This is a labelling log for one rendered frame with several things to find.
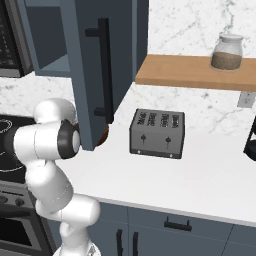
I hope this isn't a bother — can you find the blue-grey open cabinet door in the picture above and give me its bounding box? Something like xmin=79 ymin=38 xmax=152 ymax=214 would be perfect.
xmin=58 ymin=0 xmax=138 ymax=152

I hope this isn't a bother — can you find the blue-grey base cabinet door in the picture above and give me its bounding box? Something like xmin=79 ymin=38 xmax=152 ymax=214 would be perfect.
xmin=87 ymin=201 xmax=130 ymax=256
xmin=127 ymin=225 xmax=227 ymax=256

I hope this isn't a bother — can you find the black and steel stove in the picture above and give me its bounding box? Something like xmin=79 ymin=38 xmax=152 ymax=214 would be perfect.
xmin=0 ymin=114 xmax=58 ymax=256

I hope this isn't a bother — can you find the blue-grey open wall cabinet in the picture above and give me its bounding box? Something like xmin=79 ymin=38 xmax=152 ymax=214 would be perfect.
xmin=16 ymin=0 xmax=150 ymax=78

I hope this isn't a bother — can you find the black cabinet door handle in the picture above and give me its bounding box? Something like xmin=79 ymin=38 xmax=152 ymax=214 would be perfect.
xmin=84 ymin=17 xmax=115 ymax=125

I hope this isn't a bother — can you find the blue-grey drawer front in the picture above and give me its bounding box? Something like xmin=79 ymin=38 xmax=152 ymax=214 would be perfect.
xmin=127 ymin=206 xmax=234 ymax=243
xmin=226 ymin=223 xmax=256 ymax=248

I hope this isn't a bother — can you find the grey four-slot toaster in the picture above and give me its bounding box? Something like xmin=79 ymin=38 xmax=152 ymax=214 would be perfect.
xmin=129 ymin=108 xmax=186 ymax=160

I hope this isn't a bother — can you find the white wall socket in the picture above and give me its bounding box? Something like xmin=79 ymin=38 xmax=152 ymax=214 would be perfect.
xmin=237 ymin=90 xmax=256 ymax=109

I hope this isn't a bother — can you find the wooden wall shelf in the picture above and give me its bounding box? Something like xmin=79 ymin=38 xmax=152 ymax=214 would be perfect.
xmin=134 ymin=54 xmax=256 ymax=93

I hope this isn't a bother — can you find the glass jar with brown contents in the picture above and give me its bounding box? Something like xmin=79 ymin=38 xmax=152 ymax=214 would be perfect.
xmin=210 ymin=33 xmax=244 ymax=72

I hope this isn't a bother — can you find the black microwave oven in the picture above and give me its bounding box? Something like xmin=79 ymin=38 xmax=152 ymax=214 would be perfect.
xmin=0 ymin=0 xmax=34 ymax=79

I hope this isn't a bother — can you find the black drawer handle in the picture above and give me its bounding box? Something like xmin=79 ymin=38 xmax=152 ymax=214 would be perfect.
xmin=163 ymin=216 xmax=193 ymax=233

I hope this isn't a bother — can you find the black coffee machine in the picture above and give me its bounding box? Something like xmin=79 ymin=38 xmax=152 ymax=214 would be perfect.
xmin=242 ymin=115 xmax=256 ymax=162

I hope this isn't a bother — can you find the black base cabinet handle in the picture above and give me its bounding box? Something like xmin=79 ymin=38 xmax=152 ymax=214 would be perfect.
xmin=131 ymin=231 xmax=139 ymax=256
xmin=115 ymin=228 xmax=124 ymax=256

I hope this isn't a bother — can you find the brown bowl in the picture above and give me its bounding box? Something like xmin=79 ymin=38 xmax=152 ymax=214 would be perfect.
xmin=95 ymin=126 xmax=110 ymax=147

